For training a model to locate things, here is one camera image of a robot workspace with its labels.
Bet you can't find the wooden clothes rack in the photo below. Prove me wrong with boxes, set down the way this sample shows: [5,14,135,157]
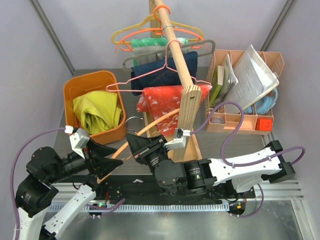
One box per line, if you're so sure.
[149,0,203,161]

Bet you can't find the yellow plastic hanger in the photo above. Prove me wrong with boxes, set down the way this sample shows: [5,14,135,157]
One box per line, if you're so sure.
[111,14,204,45]

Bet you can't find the red cube socket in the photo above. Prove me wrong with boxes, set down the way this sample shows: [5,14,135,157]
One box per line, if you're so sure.
[255,118,273,132]

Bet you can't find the navy blue trousers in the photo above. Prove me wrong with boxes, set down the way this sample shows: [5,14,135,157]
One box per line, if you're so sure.
[130,51,198,90]

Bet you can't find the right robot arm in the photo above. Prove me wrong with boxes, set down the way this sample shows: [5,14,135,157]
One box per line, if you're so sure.
[125,129,296,198]

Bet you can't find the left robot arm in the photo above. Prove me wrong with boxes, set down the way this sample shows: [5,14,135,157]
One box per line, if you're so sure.
[13,140,123,240]

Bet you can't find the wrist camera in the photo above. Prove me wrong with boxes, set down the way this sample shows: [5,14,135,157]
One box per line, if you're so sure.
[64,125,90,159]
[164,128,191,151]

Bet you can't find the white paper document folder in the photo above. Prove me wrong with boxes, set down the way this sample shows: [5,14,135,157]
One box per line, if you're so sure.
[225,45,279,110]

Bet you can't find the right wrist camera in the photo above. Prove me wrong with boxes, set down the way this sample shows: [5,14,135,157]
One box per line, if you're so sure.
[164,128,191,151]

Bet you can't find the green white cloth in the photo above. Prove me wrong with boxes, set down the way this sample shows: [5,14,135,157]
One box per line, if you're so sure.
[131,36,189,50]

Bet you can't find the red patterned cloth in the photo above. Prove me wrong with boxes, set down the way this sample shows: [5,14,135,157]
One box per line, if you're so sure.
[136,84,213,138]

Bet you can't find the green book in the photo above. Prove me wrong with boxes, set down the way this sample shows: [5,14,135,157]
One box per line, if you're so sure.
[209,65,225,107]

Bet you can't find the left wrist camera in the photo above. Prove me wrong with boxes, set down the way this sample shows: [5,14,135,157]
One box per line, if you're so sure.
[64,125,90,159]

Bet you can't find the light blue headphones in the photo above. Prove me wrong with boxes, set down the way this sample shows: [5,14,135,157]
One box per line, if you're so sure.
[243,88,278,115]

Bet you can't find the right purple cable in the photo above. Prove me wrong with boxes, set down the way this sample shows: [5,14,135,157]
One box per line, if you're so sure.
[191,101,306,168]

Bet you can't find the grey cloth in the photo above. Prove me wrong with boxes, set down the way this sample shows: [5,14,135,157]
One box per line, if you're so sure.
[132,44,191,61]

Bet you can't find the peach wooden-look hanger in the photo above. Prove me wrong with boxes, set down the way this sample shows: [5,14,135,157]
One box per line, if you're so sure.
[96,108,180,184]

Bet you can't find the orange plastic hanger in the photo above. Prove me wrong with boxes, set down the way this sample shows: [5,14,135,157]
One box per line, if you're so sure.
[111,3,204,52]

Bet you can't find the pink wire hanger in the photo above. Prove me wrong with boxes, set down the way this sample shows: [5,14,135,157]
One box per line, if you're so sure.
[106,39,216,92]

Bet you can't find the yellow-green trousers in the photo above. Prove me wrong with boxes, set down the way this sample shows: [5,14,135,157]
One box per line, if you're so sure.
[72,90,123,135]

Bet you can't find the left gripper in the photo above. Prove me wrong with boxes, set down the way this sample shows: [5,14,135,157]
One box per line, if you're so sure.
[47,136,124,183]

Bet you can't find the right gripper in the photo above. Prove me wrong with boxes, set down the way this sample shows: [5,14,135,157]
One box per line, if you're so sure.
[125,135,170,175]

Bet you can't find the tape roll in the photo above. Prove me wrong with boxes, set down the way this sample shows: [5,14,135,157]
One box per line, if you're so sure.
[211,116,224,124]

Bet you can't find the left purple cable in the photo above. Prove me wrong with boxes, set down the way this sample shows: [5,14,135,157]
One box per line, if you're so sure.
[10,126,66,233]

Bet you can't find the peach desk organizer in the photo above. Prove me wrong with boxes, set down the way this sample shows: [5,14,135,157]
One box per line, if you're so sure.
[205,49,285,135]

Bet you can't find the grey plastic hanger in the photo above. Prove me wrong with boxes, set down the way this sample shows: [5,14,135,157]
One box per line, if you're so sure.
[122,39,216,72]

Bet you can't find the purple cable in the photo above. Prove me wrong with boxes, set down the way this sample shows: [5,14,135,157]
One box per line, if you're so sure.
[191,101,306,168]
[10,126,66,233]

